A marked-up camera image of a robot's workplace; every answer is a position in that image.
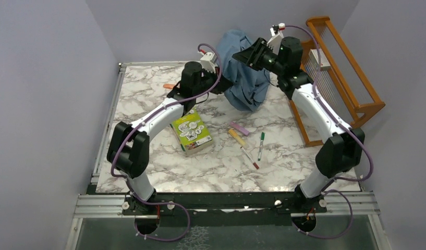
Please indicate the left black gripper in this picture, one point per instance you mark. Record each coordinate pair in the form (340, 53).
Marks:
(222, 84)

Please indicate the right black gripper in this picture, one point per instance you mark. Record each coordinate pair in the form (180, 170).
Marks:
(251, 55)

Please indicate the blue student backpack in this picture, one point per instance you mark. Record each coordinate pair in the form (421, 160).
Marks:
(248, 88)

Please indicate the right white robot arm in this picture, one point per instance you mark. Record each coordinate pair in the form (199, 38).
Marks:
(341, 148)

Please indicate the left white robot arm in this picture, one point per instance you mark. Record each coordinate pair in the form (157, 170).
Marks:
(129, 148)

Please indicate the small white box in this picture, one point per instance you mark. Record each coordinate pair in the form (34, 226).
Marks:
(318, 60)

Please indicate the green illustrated book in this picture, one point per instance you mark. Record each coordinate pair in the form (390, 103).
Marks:
(192, 133)

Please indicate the orange wooden rack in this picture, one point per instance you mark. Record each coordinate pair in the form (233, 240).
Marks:
(343, 85)

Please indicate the pink highlighter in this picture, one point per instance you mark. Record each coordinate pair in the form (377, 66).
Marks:
(239, 128)

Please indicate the yellow orange highlighter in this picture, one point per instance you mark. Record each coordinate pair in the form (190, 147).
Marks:
(237, 137)

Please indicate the green marker pen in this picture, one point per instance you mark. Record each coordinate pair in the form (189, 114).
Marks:
(260, 149)

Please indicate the red marker pen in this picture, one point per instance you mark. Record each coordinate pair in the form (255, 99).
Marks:
(246, 153)

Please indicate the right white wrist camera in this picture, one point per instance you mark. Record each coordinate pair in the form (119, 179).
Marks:
(276, 35)

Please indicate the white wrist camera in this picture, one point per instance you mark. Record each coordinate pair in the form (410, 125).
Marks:
(208, 61)
(276, 35)

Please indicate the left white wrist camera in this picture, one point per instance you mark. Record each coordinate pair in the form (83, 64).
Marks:
(208, 61)

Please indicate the black metal base rail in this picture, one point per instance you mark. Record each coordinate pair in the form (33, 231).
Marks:
(208, 209)

